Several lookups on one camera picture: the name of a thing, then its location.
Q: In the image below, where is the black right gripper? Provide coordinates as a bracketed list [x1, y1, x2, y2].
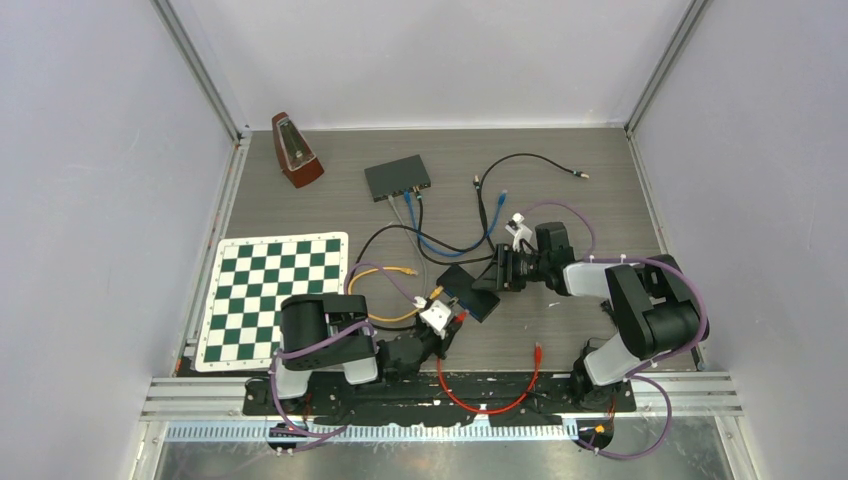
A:
[472, 243, 550, 293]

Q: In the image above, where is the black blue network switch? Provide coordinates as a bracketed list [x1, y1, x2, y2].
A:
[436, 265, 500, 323]

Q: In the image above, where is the red ethernet cable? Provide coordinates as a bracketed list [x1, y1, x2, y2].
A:
[435, 311, 546, 417]

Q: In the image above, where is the yellow ethernet cable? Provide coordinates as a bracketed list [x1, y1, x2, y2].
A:
[347, 266, 445, 325]

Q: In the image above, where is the blue ethernet cable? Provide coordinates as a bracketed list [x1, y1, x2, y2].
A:
[402, 190, 510, 260]

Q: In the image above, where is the long black ethernet cable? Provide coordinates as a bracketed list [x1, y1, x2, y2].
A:
[413, 152, 591, 266]

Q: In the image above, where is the dark grey network switch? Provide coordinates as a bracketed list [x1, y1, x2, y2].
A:
[364, 154, 432, 202]

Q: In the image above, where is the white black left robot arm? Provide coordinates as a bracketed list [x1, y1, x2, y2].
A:
[268, 294, 464, 414]

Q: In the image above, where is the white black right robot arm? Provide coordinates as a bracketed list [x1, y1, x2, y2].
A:
[471, 221, 709, 411]

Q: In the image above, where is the green white chessboard mat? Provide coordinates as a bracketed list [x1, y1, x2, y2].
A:
[193, 232, 349, 373]

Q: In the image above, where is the brown wooden metronome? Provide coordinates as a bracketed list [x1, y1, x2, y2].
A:
[271, 112, 324, 188]

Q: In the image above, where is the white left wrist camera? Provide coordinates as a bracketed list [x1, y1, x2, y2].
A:
[414, 296, 454, 338]

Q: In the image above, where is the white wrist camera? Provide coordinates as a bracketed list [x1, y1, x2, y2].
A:
[505, 213, 533, 252]
[414, 296, 454, 338]

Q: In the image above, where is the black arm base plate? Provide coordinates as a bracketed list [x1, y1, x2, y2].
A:
[281, 371, 636, 427]

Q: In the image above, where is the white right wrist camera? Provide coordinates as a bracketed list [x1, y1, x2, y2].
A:
[505, 213, 533, 252]

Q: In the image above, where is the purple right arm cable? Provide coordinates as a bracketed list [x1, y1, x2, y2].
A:
[519, 200, 710, 460]

